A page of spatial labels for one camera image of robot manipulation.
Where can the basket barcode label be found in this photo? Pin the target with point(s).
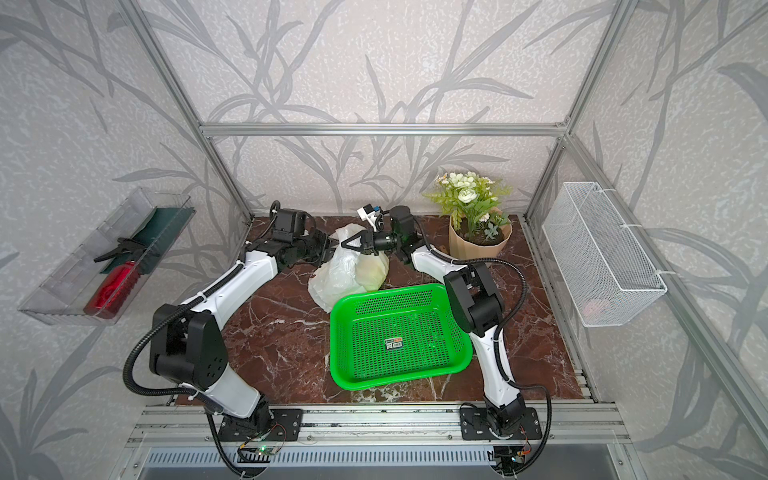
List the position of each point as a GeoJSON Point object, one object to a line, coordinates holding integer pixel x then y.
{"type": "Point", "coordinates": [394, 343]}

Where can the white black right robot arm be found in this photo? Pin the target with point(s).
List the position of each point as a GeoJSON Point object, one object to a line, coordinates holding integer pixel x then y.
{"type": "Point", "coordinates": [477, 307]}

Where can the beige plastic flower pot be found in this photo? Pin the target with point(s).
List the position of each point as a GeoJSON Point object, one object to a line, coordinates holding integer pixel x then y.
{"type": "Point", "coordinates": [464, 250]}

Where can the white wire mesh basket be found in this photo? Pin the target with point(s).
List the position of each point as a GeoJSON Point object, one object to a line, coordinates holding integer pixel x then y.
{"type": "Point", "coordinates": [607, 273]}

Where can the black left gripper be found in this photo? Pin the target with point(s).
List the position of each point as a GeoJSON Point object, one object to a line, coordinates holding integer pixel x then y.
{"type": "Point", "coordinates": [327, 245]}

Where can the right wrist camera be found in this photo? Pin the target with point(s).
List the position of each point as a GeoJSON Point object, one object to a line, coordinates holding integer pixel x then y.
{"type": "Point", "coordinates": [374, 216]}

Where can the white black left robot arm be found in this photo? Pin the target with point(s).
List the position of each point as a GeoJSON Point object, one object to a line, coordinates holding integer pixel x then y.
{"type": "Point", "coordinates": [191, 351]}

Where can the white printed plastic bag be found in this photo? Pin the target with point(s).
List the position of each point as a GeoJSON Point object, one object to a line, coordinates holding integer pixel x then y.
{"type": "Point", "coordinates": [347, 273]}

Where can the artificial white flower plant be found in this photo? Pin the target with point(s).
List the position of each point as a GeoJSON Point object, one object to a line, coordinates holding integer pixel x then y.
{"type": "Point", "coordinates": [473, 204]}

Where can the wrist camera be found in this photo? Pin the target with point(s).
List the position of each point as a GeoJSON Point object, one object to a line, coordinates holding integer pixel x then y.
{"type": "Point", "coordinates": [374, 216]}
{"type": "Point", "coordinates": [288, 225]}

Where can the green plastic perforated basket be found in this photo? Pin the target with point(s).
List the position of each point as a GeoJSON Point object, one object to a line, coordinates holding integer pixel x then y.
{"type": "Point", "coordinates": [395, 335]}

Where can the clear plastic wall tray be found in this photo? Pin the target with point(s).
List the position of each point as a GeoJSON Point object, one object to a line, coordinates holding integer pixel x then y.
{"type": "Point", "coordinates": [96, 283]}

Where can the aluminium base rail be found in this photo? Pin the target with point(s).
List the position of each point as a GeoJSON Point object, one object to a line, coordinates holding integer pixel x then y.
{"type": "Point", "coordinates": [586, 440]}

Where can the dark green cloth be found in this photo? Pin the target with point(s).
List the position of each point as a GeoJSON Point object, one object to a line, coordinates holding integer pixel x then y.
{"type": "Point", "coordinates": [158, 234]}

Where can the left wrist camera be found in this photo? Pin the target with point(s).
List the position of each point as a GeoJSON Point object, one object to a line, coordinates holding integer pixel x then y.
{"type": "Point", "coordinates": [288, 225]}

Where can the red black spray bottle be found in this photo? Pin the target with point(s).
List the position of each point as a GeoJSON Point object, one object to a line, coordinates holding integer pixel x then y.
{"type": "Point", "coordinates": [120, 280]}

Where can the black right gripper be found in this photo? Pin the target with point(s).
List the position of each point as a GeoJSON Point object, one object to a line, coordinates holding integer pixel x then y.
{"type": "Point", "coordinates": [366, 245]}

